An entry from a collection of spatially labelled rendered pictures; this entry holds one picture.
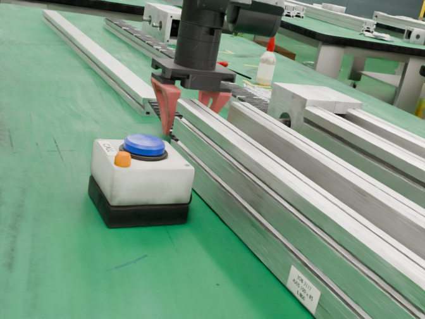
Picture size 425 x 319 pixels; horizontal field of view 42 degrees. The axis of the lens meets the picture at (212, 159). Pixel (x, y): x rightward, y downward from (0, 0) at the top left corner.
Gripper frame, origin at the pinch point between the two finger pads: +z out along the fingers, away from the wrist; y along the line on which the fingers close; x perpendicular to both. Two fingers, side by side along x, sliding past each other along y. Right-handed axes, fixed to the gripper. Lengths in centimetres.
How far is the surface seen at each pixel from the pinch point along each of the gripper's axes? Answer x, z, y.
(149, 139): -19.9, -5.4, -12.6
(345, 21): 250, -1, 226
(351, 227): -40.7, -6.6, -4.7
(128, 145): -20.6, -5.1, -14.9
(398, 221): -38.4, -5.6, 2.3
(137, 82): 22.1, -0.9, 0.1
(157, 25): 89, -3, 27
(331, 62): 191, 19, 175
